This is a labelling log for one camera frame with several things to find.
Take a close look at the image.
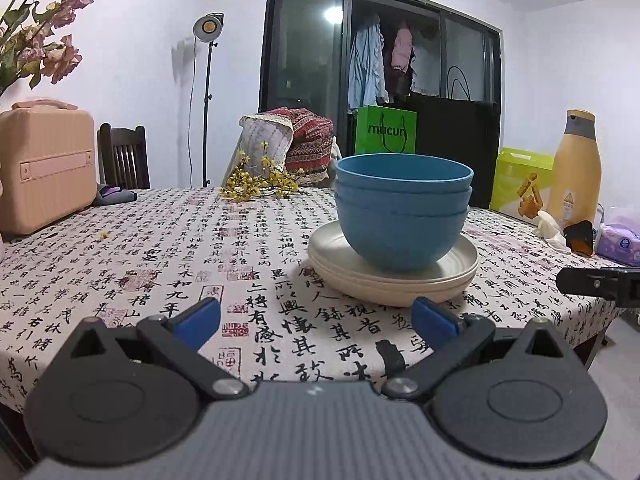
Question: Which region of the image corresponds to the yellow flower branch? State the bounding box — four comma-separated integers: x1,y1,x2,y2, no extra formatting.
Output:
220,141,300,203

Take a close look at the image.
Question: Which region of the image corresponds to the black sliding door frame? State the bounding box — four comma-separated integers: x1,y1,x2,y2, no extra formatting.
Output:
259,0,502,126

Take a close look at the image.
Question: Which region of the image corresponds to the beige lotion bottle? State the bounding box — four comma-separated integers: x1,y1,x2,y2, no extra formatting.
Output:
546,110,602,229

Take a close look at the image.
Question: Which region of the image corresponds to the white hanging garment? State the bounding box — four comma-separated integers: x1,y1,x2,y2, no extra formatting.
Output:
410,37,440,96

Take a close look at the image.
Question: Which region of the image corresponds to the pink small suitcase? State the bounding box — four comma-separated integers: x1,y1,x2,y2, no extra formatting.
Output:
1,104,96,235

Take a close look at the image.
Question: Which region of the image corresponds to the purple tissue pack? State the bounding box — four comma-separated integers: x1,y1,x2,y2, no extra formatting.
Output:
596,207,640,266

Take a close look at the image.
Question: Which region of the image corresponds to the green paper shopping bag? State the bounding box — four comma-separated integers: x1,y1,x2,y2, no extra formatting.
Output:
355,106,416,155

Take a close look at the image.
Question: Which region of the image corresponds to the dried pink roses bouquet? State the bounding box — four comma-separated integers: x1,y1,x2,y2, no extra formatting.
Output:
1,0,93,93

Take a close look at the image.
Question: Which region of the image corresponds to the pink hanging garment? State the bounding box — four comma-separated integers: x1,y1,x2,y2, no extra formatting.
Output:
390,25,413,74

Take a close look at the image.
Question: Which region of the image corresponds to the studio lamp on stand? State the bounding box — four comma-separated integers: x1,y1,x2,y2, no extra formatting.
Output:
192,12,224,188

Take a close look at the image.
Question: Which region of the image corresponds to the brown hair claw clip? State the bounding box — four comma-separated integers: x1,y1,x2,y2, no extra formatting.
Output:
563,220,594,258

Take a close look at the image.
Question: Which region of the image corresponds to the blue bowl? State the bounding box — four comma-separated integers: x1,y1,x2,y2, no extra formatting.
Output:
335,153,474,193
335,198,470,272
335,185,473,216

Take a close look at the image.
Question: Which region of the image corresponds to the black paper bag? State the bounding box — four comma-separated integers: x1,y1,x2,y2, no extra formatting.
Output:
405,92,500,209

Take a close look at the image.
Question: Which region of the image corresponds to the calligraphy print tablecloth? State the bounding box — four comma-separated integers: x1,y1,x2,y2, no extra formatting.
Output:
0,185,632,416

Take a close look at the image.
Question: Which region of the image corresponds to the grey purple pouch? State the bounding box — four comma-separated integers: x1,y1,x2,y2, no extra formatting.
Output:
92,184,138,207

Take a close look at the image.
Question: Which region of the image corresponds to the yellow green gift box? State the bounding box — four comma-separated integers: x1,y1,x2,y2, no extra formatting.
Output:
489,148,554,226

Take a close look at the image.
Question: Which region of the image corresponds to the cream plate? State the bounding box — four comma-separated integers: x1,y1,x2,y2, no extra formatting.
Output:
311,260,480,308
307,221,480,285

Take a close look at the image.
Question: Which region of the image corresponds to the chair draped with patterned blankets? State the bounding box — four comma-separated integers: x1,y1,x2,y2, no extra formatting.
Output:
224,107,342,188

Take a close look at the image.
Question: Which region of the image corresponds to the light blue hanging shirt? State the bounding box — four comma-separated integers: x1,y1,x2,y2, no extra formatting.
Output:
347,14,388,113

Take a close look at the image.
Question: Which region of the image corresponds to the dark wooden chair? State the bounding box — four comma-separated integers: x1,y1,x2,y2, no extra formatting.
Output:
98,124,150,190

